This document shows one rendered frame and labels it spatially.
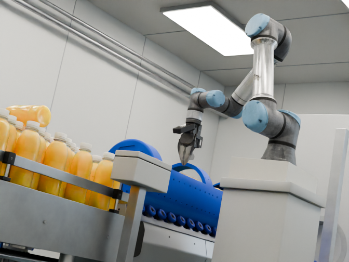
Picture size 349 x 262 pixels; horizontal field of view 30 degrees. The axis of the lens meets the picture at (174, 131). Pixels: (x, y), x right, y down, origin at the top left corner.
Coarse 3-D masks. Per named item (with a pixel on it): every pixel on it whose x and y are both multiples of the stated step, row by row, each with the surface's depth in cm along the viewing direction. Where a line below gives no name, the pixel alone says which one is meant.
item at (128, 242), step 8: (136, 192) 218; (144, 192) 220; (128, 200) 219; (136, 200) 217; (128, 208) 218; (136, 208) 216; (128, 216) 217; (136, 216) 216; (128, 224) 216; (136, 224) 216; (128, 232) 215; (136, 232) 217; (120, 240) 216; (128, 240) 214; (136, 240) 217; (120, 248) 215; (128, 248) 213; (120, 256) 214; (128, 256) 214
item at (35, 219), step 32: (0, 192) 179; (32, 192) 189; (0, 224) 179; (32, 224) 189; (64, 224) 200; (96, 224) 212; (0, 256) 220; (32, 256) 212; (64, 256) 203; (96, 256) 213
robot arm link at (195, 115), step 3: (189, 111) 299; (192, 111) 298; (195, 111) 298; (198, 111) 298; (186, 114) 301; (189, 114) 298; (192, 114) 298; (195, 114) 298; (198, 114) 298; (201, 114) 299; (186, 117) 300; (189, 117) 298; (192, 117) 297; (195, 117) 297; (198, 117) 298; (201, 117) 299; (198, 120) 298; (201, 120) 299
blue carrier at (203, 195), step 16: (128, 144) 263; (144, 144) 259; (160, 160) 259; (176, 176) 266; (208, 176) 293; (128, 192) 256; (176, 192) 266; (192, 192) 275; (208, 192) 286; (160, 208) 265; (176, 208) 271; (192, 208) 279; (208, 208) 288; (208, 224) 296
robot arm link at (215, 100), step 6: (216, 90) 291; (198, 96) 297; (204, 96) 293; (210, 96) 290; (216, 96) 289; (222, 96) 292; (198, 102) 297; (204, 102) 294; (210, 102) 291; (216, 102) 289; (222, 102) 291; (228, 102) 296; (204, 108) 298; (216, 108) 295; (222, 108) 295
